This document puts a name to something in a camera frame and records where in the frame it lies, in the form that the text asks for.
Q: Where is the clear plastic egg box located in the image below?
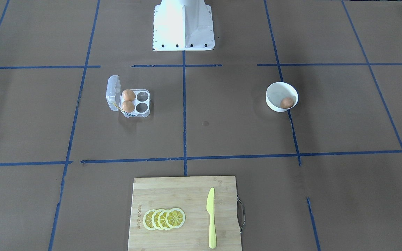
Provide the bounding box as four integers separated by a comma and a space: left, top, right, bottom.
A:
106, 76, 151, 117

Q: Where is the brown egg from bowl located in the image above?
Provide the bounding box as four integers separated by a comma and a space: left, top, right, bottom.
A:
280, 97, 295, 109

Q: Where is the brown egg front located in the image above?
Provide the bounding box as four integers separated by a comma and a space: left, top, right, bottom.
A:
121, 100, 135, 113

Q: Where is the brown egg back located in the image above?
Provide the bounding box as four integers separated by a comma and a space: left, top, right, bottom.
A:
122, 89, 136, 102

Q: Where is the bamboo cutting board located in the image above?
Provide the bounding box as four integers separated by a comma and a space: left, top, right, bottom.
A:
127, 175, 242, 251

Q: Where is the white bowl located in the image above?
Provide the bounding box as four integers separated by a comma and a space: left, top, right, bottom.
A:
266, 82, 299, 112

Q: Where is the yellow plastic knife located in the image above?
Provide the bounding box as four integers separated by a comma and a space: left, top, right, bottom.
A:
206, 187, 217, 249

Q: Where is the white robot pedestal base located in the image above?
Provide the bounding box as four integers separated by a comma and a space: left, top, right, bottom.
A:
152, 0, 215, 51

